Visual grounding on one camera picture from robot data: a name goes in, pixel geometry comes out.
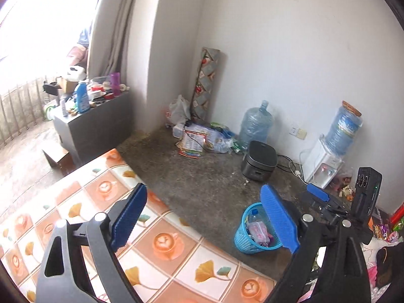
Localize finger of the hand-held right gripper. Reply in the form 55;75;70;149
300;183;341;219

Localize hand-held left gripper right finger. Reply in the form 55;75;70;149
260;184;373;303

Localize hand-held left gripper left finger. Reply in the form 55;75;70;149
35;182;148;303

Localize blue plastic basket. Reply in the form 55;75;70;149
234;203;284;255

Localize pink packet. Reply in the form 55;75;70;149
248;221;274;244

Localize clear plastic bottle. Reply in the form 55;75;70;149
248;209;262;228

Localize white water dispenser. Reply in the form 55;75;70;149
304;135;344;190

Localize black rice cooker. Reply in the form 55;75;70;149
241;141;279;184

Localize patterned tablecloth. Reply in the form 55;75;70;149
0;148;276;303

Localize blue water jug on dispenser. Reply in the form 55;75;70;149
324;100;363;156

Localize black bag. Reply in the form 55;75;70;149
375;245;404;288

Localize empty blue water jug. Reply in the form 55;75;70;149
239;100;274;149

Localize brown cardboard box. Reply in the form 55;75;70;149
42;141;74;177

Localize grey cabinet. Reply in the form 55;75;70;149
52;90;133;168

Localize pile of flattened packets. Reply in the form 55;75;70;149
172;121;236;159

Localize white plastic bag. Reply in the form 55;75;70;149
167;95;192;127

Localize blue detergent bottle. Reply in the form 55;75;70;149
74;80;91;113

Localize purple plastic cup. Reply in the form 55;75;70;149
109;72;122;97

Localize small open cardboard box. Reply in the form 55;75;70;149
57;76;77;94

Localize long patterned box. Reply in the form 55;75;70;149
190;47;227;121

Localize metal window railing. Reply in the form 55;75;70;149
0;77;48;147

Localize grey curtain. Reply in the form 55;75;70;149
88;0;165;84

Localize black power cable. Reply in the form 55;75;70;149
275;154;301;173

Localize white wall socket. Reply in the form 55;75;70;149
290;124;308;140

